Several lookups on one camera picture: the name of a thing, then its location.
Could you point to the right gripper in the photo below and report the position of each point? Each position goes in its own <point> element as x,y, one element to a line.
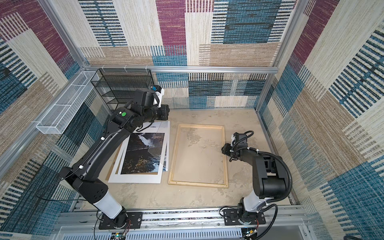
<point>226,150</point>

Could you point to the aluminium front rail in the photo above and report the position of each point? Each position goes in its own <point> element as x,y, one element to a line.
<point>159,224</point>

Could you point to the clear acrylic sheet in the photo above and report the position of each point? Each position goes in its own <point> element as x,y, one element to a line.
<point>176,98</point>

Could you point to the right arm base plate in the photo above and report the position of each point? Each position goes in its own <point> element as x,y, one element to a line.
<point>234,217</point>

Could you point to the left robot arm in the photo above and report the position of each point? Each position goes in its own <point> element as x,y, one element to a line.
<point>83,176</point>

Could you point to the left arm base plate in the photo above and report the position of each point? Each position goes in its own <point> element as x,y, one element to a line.
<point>124,221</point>

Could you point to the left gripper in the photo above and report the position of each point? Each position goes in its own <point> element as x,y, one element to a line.
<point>165,111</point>

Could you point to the black wire shelf rack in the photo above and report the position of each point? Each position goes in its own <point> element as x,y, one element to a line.
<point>117,86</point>

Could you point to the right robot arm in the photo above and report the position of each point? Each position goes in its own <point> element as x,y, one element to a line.
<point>271,177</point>

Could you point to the waterfall photo with white border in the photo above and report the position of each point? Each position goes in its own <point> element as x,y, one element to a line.
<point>142,157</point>

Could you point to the brown cardboard backing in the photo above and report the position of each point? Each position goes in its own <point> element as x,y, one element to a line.
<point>116,159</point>

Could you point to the wooden picture frame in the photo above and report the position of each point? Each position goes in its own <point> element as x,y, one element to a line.
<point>197,159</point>

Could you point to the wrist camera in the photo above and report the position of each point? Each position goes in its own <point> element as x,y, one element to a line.
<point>158,93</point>
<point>234,138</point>

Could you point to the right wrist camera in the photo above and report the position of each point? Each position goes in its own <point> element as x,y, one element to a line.
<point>234,138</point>

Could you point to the white mesh wall basket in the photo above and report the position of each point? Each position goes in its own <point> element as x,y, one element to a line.
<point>59,116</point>

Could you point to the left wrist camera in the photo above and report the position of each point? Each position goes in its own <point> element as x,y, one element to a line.
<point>158,93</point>

